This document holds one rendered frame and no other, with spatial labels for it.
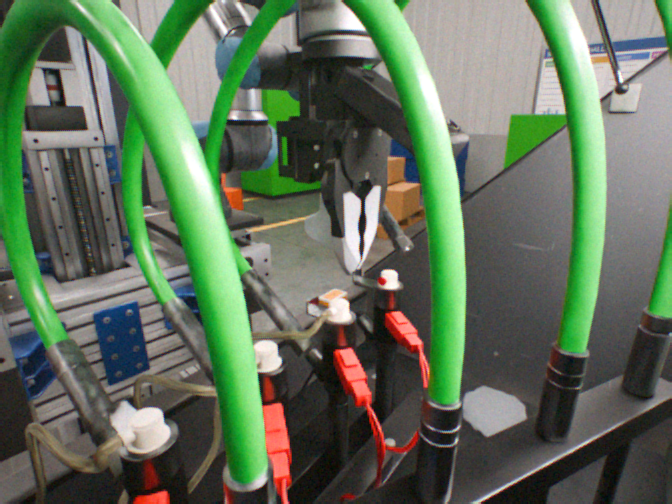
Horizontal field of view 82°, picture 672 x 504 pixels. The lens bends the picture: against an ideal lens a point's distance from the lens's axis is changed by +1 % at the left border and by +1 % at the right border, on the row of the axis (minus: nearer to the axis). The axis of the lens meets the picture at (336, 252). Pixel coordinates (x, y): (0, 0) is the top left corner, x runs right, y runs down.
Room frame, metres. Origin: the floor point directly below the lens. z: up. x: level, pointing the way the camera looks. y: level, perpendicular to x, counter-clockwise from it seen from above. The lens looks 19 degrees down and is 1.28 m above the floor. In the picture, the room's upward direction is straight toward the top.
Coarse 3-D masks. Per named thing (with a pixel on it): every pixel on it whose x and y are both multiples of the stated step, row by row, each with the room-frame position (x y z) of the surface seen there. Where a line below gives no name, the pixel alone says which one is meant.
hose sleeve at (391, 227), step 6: (384, 204) 0.49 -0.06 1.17; (384, 210) 0.48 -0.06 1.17; (384, 216) 0.47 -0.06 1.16; (390, 216) 0.47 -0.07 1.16; (384, 222) 0.47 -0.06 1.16; (390, 222) 0.46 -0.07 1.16; (396, 222) 0.46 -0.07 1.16; (384, 228) 0.47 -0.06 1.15; (390, 228) 0.46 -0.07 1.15; (396, 228) 0.46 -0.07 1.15; (390, 234) 0.45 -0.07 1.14; (396, 234) 0.45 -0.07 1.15; (402, 234) 0.45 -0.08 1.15
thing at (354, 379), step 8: (336, 352) 0.27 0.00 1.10; (344, 352) 0.26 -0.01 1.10; (352, 352) 0.27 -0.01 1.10; (336, 360) 0.26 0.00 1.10; (344, 360) 0.25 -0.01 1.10; (352, 360) 0.25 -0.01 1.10; (336, 368) 0.26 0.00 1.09; (344, 368) 0.24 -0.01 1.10; (352, 368) 0.24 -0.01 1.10; (360, 368) 0.24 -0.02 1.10; (344, 376) 0.24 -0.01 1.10; (352, 376) 0.24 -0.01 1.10; (360, 376) 0.24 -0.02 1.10; (344, 384) 0.24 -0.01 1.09; (352, 384) 0.23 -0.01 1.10; (360, 384) 0.23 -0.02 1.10; (352, 392) 0.22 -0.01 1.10; (360, 392) 0.22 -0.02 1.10; (368, 392) 0.22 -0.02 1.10; (360, 400) 0.22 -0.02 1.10
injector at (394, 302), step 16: (384, 288) 0.34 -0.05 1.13; (400, 288) 0.34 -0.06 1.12; (384, 304) 0.33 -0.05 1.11; (400, 304) 0.34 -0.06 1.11; (368, 320) 0.36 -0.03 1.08; (384, 320) 0.33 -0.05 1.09; (368, 336) 0.35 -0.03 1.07; (384, 336) 0.33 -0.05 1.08; (384, 352) 0.33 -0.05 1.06; (384, 368) 0.34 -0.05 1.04; (384, 384) 0.34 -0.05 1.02; (384, 400) 0.34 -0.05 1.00; (384, 416) 0.34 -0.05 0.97
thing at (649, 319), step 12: (396, 0) 0.46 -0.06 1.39; (408, 0) 0.46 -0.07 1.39; (660, 0) 0.26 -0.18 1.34; (660, 12) 0.26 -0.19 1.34; (660, 264) 0.23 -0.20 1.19; (660, 276) 0.22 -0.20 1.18; (660, 288) 0.22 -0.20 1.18; (660, 300) 0.22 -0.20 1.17; (648, 312) 0.22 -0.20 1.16; (660, 312) 0.22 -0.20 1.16; (648, 324) 0.22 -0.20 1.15; (660, 324) 0.22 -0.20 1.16
